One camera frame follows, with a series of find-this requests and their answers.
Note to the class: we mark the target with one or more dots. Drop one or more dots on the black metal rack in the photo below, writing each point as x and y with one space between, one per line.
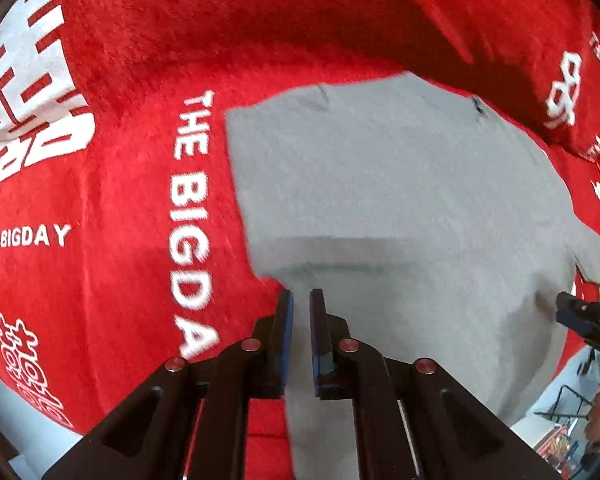
567 395

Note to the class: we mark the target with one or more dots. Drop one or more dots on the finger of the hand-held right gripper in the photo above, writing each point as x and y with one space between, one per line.
577 302
575 324

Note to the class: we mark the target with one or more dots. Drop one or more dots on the red printed blanket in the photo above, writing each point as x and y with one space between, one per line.
120 110

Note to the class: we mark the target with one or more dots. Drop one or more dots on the grey small garment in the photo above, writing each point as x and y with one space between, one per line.
390 185

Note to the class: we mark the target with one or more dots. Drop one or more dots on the red printed box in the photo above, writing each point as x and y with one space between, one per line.
562 442

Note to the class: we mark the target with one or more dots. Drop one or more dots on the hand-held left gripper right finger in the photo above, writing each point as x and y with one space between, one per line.
316 345

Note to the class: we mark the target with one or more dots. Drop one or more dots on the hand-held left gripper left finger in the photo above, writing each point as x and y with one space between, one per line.
286 340

